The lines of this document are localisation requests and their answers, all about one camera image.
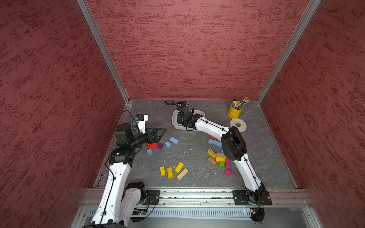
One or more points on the long red block left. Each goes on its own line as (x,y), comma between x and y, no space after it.
(152,146)

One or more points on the green cube block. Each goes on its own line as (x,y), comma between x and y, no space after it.
(221,164)

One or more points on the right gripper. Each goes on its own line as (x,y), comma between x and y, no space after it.
(179,118)

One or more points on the long blue block right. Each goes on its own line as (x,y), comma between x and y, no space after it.
(217,143)

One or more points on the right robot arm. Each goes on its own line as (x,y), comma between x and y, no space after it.
(233,145)

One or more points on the blue cube block left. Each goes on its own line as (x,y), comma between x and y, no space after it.
(167,144)

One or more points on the brown wooden block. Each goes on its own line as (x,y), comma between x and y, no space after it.
(211,161)

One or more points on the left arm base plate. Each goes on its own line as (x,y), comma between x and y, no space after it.
(152,197)

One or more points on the pens in can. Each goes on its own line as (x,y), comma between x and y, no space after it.
(242,102)

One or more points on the yellow pen holder can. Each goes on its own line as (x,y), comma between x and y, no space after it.
(235,110)

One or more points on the white tape roll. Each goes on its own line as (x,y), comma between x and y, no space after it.
(239,124)

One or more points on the long tan wooden block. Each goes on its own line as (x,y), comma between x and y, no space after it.
(182,173)

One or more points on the striped yellow block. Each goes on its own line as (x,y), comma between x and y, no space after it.
(212,153)

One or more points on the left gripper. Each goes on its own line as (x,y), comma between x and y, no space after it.
(156,138)

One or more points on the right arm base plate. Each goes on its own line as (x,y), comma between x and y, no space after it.
(239,197)

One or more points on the long blue block left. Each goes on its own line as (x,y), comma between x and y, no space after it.
(174,140)

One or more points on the white plastic tray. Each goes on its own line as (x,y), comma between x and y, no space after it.
(180,126)

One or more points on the magenta long block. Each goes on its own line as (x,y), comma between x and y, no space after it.
(227,164)

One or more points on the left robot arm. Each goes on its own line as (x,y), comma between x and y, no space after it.
(119,200)

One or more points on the blue block left edge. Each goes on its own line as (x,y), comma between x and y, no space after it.
(149,151)

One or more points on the magenta cylinder block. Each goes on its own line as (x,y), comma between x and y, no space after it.
(227,172)

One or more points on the yellow block right cluster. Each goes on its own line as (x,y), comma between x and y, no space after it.
(220,159)

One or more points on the yellow long block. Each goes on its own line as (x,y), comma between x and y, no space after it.
(179,167)

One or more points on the long blue block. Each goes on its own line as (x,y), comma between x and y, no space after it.
(174,140)
(217,143)

